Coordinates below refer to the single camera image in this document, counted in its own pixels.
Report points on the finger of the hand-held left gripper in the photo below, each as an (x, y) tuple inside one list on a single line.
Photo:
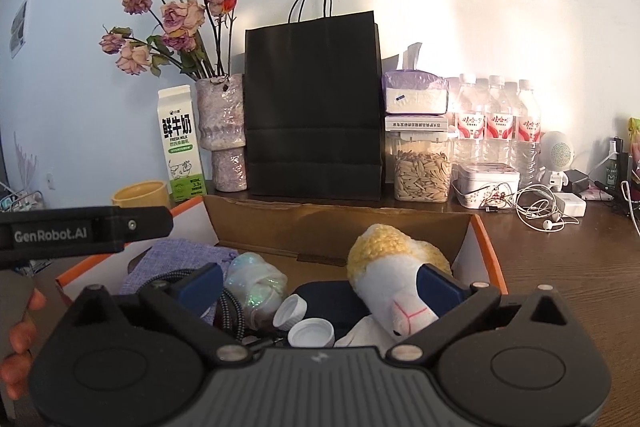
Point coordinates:
[(145, 222)]

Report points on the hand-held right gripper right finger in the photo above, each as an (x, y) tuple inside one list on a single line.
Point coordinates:
[(440, 289)]

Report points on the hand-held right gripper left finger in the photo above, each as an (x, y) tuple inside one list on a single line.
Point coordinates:
[(202, 287)]

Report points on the purple fabric pouch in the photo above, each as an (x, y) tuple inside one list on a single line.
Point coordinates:
[(170, 257)]

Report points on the iridescent plastic wrap ball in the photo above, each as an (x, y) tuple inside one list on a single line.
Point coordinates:
[(252, 282)]

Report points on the white and yellow plush sheep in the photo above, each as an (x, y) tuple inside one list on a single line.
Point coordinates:
[(380, 277)]

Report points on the dark blue case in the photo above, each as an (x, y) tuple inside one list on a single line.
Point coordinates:
[(330, 302)]

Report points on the red cardboard box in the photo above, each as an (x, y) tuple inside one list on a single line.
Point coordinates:
[(300, 227)]

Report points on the person's left hand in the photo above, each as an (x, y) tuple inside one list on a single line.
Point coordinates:
[(22, 337)]

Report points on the yellow mug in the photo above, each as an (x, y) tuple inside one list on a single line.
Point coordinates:
[(145, 194)]

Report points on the white milk carton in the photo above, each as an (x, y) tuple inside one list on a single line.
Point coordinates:
[(182, 147)]

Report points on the white metal tin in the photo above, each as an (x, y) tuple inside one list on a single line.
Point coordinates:
[(487, 187)]

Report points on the clear jar of seeds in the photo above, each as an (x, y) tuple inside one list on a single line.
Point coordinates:
[(420, 172)]

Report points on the purple ceramic vase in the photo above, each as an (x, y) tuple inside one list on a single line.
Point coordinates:
[(222, 127)]

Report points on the white earphones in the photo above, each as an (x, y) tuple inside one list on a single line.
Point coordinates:
[(549, 224)]

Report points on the white charger brick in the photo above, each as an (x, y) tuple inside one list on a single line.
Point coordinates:
[(570, 203)]

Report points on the white flat box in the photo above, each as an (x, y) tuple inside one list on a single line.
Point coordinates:
[(415, 123)]

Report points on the group of clear water bottles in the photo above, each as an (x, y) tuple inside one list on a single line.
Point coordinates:
[(500, 127)]

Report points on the black power adapter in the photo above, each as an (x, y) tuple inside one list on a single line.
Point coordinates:
[(581, 182)]

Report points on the white round speaker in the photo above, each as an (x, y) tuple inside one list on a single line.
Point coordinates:
[(557, 152)]

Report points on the purple tissue pack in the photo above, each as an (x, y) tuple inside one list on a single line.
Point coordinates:
[(415, 97)]

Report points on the black paper bag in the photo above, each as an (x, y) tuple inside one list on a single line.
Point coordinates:
[(310, 117)]

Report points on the dark green small bottle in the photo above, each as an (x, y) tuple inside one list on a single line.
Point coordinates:
[(615, 172)]

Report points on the yellow snack packet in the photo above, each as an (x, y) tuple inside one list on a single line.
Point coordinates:
[(635, 132)]

